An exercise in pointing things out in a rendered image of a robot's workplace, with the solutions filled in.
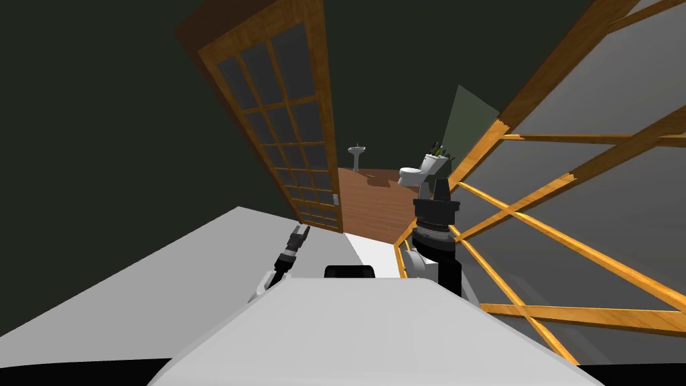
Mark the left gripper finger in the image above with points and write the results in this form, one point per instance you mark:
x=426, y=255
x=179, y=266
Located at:
x=296, y=230
x=305, y=233

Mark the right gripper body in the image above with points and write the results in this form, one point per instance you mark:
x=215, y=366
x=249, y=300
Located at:
x=438, y=205

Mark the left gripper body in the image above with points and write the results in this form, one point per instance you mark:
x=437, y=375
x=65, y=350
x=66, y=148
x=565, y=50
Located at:
x=294, y=243

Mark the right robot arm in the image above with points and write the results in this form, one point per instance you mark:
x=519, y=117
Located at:
x=437, y=244

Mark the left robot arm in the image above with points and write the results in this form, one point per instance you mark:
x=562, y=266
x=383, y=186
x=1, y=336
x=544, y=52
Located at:
x=282, y=262

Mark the white toilet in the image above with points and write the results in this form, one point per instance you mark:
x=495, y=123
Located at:
x=415, y=174

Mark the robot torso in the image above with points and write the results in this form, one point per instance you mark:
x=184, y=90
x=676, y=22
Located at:
x=364, y=332

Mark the wooden glass-paned door leaf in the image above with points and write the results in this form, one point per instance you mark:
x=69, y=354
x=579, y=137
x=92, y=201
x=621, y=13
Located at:
x=589, y=316
x=316, y=43

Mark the white pedestal sink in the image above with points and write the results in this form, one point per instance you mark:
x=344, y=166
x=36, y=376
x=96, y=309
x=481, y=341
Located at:
x=356, y=153

